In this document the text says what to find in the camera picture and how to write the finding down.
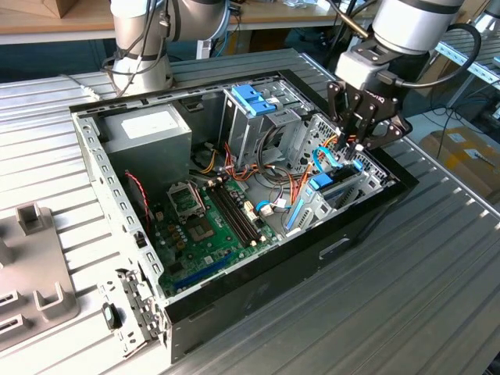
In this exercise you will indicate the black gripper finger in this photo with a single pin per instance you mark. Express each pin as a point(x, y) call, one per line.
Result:
point(384, 133)
point(345, 105)

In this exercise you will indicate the hard disk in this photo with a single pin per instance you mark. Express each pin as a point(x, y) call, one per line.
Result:
point(321, 182)

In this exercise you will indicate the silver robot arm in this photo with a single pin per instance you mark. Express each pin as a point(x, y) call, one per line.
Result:
point(414, 23)

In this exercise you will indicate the grey metal disk bay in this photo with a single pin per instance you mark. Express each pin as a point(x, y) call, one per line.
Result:
point(316, 205)

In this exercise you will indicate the large cardboard box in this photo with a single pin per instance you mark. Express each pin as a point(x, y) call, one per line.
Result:
point(461, 168)

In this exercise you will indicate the blue plastic bay latch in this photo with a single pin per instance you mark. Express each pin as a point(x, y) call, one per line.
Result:
point(250, 99)

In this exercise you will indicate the grey metal drive cage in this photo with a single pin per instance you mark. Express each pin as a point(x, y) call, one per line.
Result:
point(250, 133)

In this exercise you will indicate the long wooden desk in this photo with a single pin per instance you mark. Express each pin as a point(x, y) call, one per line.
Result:
point(281, 15)

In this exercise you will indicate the black RAM slot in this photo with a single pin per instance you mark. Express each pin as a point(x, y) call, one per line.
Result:
point(228, 216)
point(239, 213)

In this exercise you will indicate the thin metal locking lever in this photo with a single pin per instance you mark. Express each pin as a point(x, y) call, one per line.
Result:
point(198, 197)

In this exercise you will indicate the black open PC case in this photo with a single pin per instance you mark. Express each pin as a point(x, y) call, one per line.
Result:
point(273, 281)

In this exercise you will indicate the green motherboard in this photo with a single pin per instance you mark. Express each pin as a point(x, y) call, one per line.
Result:
point(218, 250)

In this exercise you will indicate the grey power supply unit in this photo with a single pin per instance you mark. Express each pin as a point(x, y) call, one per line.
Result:
point(148, 156)

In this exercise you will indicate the blue expansion slot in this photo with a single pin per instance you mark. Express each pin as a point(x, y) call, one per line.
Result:
point(203, 273)

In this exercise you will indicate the brown box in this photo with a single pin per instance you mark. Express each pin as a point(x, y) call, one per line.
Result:
point(64, 8)

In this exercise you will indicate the black case rear latch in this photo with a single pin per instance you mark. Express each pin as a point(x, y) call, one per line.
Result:
point(111, 316)

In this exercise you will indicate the grey parts rack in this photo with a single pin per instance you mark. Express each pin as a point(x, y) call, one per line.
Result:
point(35, 254)

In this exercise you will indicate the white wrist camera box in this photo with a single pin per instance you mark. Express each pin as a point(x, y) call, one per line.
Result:
point(355, 70)

